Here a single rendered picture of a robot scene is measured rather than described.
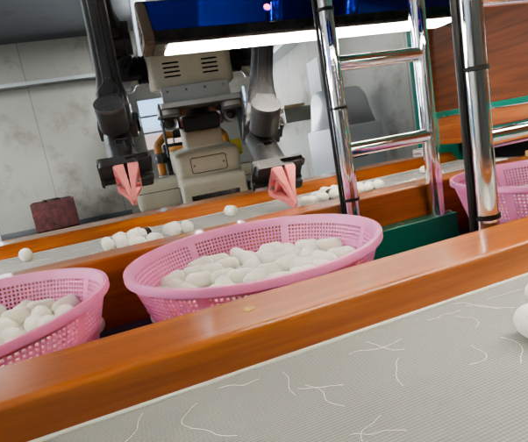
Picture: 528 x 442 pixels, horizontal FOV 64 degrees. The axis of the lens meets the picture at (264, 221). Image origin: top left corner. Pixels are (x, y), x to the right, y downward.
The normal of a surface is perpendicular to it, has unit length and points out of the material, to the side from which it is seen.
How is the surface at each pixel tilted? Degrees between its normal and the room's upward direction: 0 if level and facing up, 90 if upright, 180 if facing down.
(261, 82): 77
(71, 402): 90
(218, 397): 0
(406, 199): 90
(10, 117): 90
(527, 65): 90
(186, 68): 98
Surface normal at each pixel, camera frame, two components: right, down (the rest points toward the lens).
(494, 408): -0.17, -0.97
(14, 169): 0.25, 0.13
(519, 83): -0.93, 0.22
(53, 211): 0.48, 0.07
